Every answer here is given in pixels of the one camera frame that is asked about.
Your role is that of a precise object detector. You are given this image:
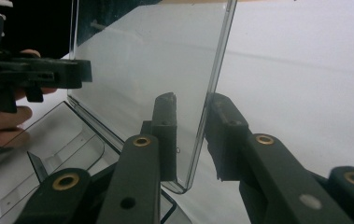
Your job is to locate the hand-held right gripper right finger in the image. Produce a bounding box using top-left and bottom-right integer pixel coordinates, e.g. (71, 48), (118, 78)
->
(204, 91), (254, 182)

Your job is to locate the clear plastic compartment box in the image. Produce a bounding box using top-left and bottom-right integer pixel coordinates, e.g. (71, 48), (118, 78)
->
(0, 0), (238, 224)

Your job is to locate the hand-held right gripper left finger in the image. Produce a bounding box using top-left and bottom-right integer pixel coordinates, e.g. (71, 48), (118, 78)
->
(140, 91), (178, 183)

